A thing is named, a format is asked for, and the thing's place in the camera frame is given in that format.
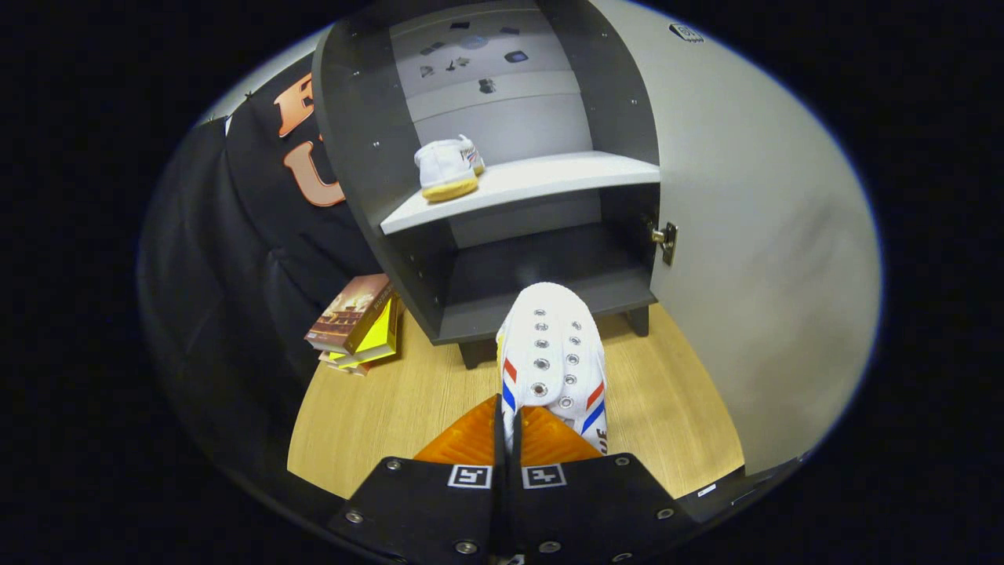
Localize brown book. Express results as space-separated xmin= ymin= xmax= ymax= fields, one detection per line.
xmin=304 ymin=273 xmax=395 ymax=355

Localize white cabinet shelf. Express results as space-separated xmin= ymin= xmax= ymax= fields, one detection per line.
xmin=380 ymin=151 xmax=661 ymax=236

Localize white striped canvas shoe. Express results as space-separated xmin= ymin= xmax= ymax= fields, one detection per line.
xmin=496 ymin=282 xmax=609 ymax=456
xmin=413 ymin=135 xmax=486 ymax=203

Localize yellow book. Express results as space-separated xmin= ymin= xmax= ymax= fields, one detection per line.
xmin=326 ymin=294 xmax=401 ymax=368

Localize beige shoe cabinet door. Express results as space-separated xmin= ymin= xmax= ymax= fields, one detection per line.
xmin=588 ymin=0 xmax=883 ymax=477

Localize black backdrop cloth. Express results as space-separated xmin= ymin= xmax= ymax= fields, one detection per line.
xmin=137 ymin=51 xmax=385 ymax=472

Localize dark grey shoe cabinet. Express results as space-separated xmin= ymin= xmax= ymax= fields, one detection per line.
xmin=312 ymin=0 xmax=679 ymax=370

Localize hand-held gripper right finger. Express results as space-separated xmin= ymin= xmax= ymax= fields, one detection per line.
xmin=506 ymin=404 xmax=691 ymax=565

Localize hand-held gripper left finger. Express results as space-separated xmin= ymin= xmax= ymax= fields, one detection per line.
xmin=328 ymin=395 xmax=507 ymax=565

